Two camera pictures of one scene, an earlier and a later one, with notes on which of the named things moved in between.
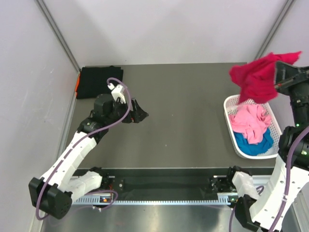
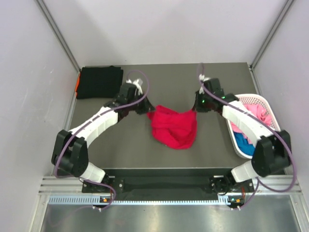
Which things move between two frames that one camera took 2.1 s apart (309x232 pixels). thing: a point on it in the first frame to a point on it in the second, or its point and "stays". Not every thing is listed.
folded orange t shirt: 77,84 stays
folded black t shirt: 93,80 stays
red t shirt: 256,78 to 175,129
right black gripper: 284,72 to 196,107
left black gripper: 138,114 to 147,107
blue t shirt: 247,148 stays
